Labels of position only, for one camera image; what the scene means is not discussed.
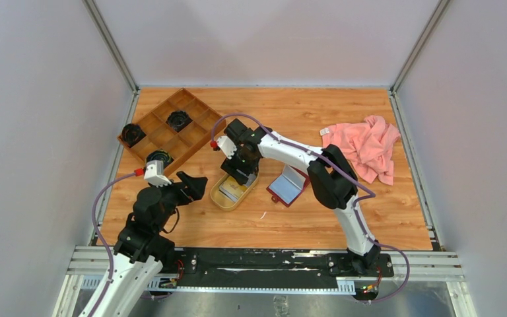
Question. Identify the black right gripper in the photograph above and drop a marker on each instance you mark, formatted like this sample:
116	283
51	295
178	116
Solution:
233	163

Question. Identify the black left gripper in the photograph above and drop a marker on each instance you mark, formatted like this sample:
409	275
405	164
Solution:
194	190

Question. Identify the beige oval tray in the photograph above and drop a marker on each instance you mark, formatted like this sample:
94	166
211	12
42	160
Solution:
221	201

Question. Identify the red leather card holder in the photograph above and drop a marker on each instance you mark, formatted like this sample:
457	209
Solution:
288	186

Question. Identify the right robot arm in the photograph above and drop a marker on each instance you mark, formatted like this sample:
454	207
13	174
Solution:
334	182

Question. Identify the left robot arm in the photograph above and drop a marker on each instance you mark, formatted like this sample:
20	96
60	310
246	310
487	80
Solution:
141	251

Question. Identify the gold card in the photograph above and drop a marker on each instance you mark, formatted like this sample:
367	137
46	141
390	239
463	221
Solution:
231	189

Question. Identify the black round part lower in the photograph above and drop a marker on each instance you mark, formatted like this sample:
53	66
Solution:
160	155

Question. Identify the black round part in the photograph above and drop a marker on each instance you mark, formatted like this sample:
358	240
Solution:
178	120
131	134
160	155

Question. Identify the black round part upper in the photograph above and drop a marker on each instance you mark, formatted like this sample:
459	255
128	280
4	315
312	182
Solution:
178	120

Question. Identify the black round part left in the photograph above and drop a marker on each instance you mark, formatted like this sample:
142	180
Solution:
131	134

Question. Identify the pink cloth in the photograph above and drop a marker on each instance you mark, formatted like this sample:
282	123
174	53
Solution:
367	145

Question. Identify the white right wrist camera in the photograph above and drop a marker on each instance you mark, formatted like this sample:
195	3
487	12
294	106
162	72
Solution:
227	146

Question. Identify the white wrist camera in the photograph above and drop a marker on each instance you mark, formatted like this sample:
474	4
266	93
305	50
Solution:
227	146
154	174

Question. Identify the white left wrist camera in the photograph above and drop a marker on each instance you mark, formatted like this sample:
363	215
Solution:
154	174

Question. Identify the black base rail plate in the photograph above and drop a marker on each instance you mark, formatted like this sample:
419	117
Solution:
269	269

